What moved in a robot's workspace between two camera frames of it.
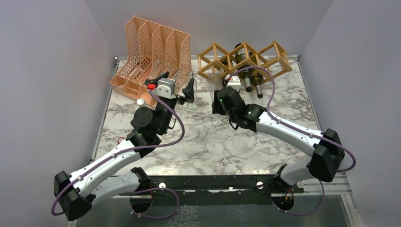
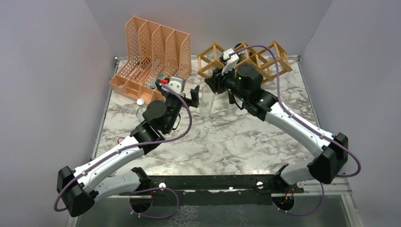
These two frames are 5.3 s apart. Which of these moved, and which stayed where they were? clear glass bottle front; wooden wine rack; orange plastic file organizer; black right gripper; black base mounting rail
Moved: black right gripper; clear glass bottle front
Stayed: wooden wine rack; orange plastic file organizer; black base mounting rail
